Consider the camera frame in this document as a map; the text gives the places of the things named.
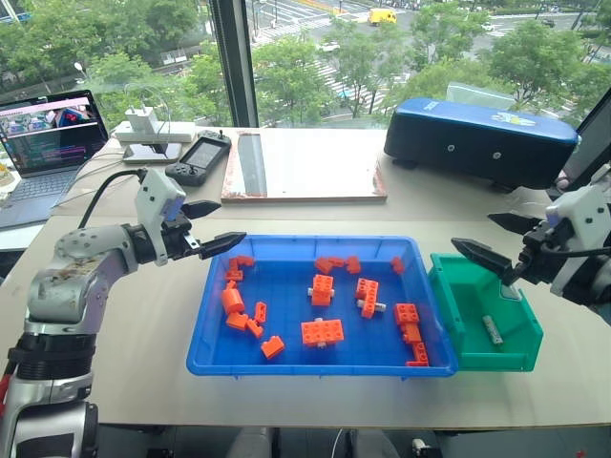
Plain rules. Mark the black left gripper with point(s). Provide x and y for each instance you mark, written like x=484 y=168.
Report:
x=176 y=241

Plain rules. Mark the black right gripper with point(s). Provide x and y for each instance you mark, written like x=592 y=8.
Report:
x=544 y=260

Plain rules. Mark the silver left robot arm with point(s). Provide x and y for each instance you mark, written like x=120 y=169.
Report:
x=71 y=281

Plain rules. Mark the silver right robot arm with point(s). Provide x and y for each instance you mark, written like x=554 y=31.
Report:
x=599 y=286

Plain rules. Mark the green plastic bin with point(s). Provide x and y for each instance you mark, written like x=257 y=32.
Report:
x=477 y=353

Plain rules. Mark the small orange block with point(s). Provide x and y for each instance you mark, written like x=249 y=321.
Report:
x=397 y=265
x=353 y=264
x=254 y=328
x=234 y=275
x=412 y=333
x=261 y=311
x=236 y=321

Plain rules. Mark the black handheld game console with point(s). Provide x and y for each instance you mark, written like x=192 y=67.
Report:
x=200 y=157

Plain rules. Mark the orange plastic cylindrical part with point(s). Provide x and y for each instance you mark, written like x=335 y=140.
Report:
x=232 y=299

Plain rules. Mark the black smartphone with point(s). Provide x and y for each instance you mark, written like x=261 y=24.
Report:
x=150 y=152

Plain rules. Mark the blue and black case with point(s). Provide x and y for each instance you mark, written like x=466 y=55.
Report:
x=477 y=143

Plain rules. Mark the white power strip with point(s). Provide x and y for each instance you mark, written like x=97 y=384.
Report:
x=176 y=131

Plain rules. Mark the white board with red edge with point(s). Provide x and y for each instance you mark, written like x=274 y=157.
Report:
x=320 y=162

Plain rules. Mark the white power adapter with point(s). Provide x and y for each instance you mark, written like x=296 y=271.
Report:
x=140 y=118

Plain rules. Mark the orange sloped block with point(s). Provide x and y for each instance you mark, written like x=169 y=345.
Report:
x=272 y=348

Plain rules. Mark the blue plastic tray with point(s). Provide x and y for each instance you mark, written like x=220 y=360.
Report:
x=286 y=355

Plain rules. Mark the grey open laptop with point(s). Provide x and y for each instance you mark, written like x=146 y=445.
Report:
x=48 y=143

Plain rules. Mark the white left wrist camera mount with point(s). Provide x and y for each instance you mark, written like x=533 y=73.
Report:
x=153 y=195

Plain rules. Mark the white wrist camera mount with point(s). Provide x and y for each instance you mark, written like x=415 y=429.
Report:
x=584 y=202
x=153 y=195

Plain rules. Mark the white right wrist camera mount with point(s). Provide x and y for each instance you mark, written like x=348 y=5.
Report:
x=584 y=202

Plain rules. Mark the dark window frame post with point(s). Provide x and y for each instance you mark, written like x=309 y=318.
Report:
x=234 y=62

